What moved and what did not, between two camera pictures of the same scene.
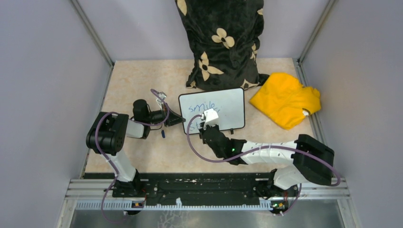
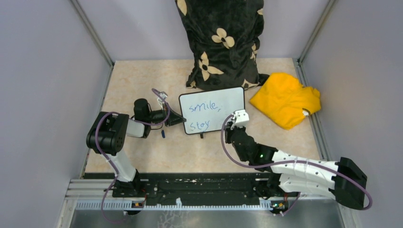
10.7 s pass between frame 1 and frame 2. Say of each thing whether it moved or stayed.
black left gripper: stayed
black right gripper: moved
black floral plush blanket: stayed
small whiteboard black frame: stayed
